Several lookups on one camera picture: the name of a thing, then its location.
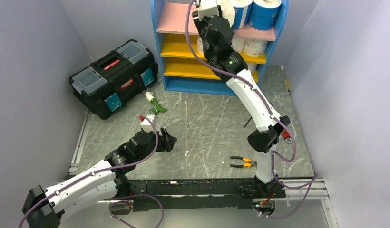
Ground green pipe valve fitting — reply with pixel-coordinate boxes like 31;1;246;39
145;92;167;115

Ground blue shelf unit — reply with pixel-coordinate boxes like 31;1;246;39
151;0;289;95

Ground plain white roll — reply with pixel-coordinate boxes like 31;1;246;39
247;62;258;73

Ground white dotted roll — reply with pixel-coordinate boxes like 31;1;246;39
231;37;245;53

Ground orange handled pliers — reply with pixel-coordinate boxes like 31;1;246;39
230;156;257;168

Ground red handled adjustable wrench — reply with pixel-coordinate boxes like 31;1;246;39
282;130;293;144

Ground black toolbox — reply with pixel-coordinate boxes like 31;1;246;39
68;39;159;120

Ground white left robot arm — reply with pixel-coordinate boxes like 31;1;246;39
19;128;177;228

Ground blue cartoon roll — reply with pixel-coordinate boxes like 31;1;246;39
248;0;282;31

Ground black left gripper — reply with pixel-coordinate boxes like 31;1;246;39
135;127;176;163

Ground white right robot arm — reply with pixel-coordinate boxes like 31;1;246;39
193;11;290;197

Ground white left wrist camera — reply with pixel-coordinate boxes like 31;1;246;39
138;114;158;129

